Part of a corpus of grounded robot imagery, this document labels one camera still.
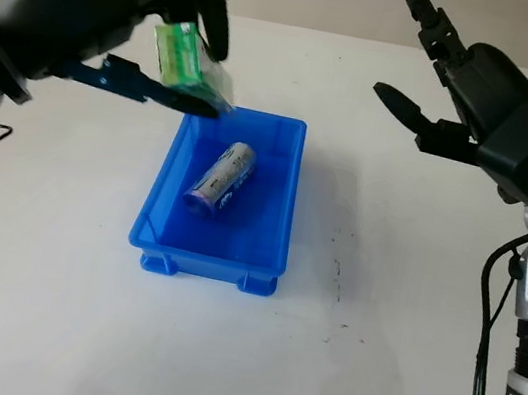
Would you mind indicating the blue plastic tray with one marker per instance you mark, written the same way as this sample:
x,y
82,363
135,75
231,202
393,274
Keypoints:
x,y
262,207

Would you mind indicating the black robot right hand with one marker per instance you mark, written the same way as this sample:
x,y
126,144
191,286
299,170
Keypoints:
x,y
490,88

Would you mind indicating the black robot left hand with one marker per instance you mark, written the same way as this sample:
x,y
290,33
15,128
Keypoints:
x,y
72,8

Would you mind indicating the green toothpaste box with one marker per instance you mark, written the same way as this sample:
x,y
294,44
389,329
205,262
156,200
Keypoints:
x,y
181,54

